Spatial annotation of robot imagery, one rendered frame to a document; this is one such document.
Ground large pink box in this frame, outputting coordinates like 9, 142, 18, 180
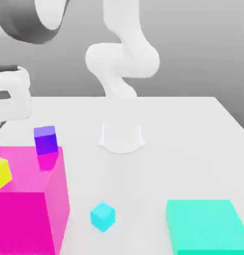
0, 145, 71, 255

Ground small yellow cube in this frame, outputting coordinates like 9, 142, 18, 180
0, 157, 13, 193

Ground small purple cube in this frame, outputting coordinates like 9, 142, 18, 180
33, 125, 59, 155

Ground small cyan cube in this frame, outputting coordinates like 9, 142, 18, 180
90, 201, 116, 233

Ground large turquoise box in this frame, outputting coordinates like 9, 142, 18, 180
165, 199, 244, 255

